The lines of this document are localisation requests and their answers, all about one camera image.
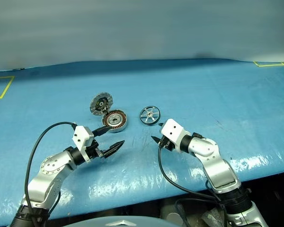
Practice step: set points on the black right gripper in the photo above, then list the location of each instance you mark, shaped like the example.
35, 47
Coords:
166, 144

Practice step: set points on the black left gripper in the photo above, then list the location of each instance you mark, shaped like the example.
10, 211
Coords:
93, 151

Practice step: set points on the silver round motor cover plate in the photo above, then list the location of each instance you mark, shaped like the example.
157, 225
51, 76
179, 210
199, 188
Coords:
100, 102

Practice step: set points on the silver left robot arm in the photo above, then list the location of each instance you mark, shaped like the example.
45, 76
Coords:
49, 165

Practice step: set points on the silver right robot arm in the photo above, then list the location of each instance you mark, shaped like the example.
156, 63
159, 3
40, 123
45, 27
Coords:
217, 165

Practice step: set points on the motor stator with copper windings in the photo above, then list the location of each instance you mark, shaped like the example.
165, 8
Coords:
114, 120

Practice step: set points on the yellow tape outline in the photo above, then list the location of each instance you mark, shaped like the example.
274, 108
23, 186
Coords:
269, 65
7, 87

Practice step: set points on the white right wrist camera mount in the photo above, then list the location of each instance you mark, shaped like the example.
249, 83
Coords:
172, 130

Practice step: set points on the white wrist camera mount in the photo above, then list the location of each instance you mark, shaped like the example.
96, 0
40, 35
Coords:
81, 136
172, 130

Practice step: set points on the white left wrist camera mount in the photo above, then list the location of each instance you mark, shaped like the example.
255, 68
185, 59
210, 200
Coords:
81, 136

